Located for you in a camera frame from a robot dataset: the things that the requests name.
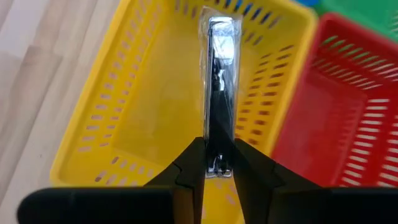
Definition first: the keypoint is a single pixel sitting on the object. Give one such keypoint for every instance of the yellow plastic basket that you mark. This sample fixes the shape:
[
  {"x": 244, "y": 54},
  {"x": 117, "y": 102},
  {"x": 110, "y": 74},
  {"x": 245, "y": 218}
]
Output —
[{"x": 149, "y": 109}]

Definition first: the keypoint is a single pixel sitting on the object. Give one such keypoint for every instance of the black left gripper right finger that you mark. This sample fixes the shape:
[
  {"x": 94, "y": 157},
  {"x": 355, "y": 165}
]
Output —
[{"x": 295, "y": 205}]

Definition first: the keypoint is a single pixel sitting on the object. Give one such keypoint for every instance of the red plastic basket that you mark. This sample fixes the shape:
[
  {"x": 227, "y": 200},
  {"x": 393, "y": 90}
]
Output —
[{"x": 326, "y": 130}]

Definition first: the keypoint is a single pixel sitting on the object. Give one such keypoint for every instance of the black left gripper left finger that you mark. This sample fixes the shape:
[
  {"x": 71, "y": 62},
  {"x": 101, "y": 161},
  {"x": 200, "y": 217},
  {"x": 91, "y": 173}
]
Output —
[{"x": 124, "y": 205}]

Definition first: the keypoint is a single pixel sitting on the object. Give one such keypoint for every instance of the blue plastic basket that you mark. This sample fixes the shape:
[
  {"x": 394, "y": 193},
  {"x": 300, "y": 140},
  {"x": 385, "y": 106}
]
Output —
[{"x": 306, "y": 2}]

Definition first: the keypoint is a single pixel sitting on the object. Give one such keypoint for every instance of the green plastic basket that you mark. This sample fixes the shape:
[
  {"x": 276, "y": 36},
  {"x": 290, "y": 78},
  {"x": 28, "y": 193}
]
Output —
[{"x": 367, "y": 12}]

